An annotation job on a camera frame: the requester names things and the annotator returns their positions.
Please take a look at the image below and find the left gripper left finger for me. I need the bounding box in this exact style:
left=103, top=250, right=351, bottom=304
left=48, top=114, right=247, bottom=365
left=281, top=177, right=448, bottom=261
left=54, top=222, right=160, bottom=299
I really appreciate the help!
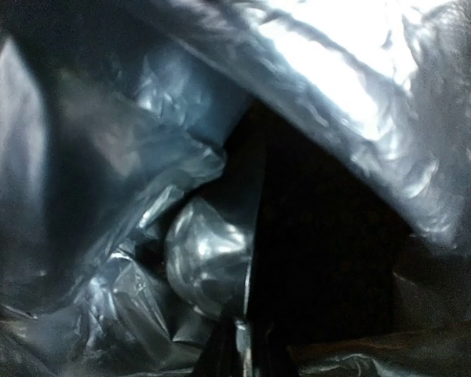
left=190, top=318, right=236, bottom=377

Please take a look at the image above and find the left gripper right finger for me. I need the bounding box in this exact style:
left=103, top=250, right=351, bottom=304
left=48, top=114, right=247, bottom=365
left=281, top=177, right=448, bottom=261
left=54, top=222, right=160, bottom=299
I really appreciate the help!
left=259, top=323, right=298, bottom=377

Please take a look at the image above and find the metal scoop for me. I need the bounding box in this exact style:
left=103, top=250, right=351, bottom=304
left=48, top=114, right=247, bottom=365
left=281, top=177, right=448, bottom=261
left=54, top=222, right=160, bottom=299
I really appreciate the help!
left=165, top=137, right=266, bottom=333

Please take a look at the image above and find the dog food bag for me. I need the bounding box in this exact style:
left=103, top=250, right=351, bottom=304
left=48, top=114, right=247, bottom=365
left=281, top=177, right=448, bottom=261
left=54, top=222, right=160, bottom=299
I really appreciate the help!
left=0, top=1, right=471, bottom=376

